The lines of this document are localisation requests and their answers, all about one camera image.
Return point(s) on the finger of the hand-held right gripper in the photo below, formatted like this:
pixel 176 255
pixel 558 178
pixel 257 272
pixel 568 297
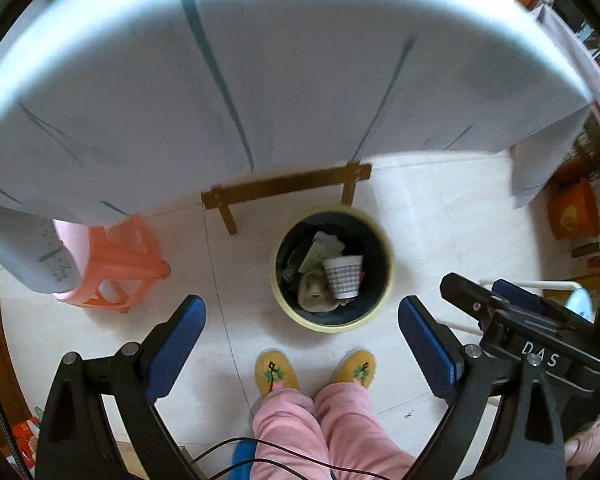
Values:
pixel 522 294
pixel 467 297

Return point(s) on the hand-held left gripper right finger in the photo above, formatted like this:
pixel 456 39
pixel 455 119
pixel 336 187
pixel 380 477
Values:
pixel 427 345

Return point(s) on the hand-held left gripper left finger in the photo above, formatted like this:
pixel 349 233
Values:
pixel 177 345

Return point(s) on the white checked paper cup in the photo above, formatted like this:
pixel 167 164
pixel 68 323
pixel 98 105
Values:
pixel 344 277

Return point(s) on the yellow waste bin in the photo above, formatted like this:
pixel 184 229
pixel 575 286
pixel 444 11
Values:
pixel 372 240

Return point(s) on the brown drink carton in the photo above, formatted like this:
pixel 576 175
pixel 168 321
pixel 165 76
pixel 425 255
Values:
pixel 312 292

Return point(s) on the cream and green paper box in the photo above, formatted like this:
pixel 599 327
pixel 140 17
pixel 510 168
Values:
pixel 315 255

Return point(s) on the person's right hand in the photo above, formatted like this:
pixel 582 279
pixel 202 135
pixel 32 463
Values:
pixel 592 440

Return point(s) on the light blue chair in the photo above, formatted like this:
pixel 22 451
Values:
pixel 580 302

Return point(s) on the yellow embroidered slipper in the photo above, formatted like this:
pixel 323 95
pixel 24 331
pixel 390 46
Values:
pixel 276 372
pixel 355 367

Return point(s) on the orange plastic stool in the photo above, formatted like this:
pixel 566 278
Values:
pixel 130 260

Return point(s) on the orange plastic bucket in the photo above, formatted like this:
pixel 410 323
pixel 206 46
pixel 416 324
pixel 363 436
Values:
pixel 572 210

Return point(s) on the person's pink pants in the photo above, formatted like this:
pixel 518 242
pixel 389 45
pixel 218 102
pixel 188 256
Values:
pixel 340 425

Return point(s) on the red cardboard box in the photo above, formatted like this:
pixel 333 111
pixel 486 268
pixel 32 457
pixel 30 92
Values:
pixel 24 437

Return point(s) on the white leaf print tablecloth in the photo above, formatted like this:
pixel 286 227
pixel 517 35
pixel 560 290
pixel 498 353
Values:
pixel 280 60

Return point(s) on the wooden table leg frame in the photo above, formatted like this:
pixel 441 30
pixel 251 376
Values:
pixel 280 185

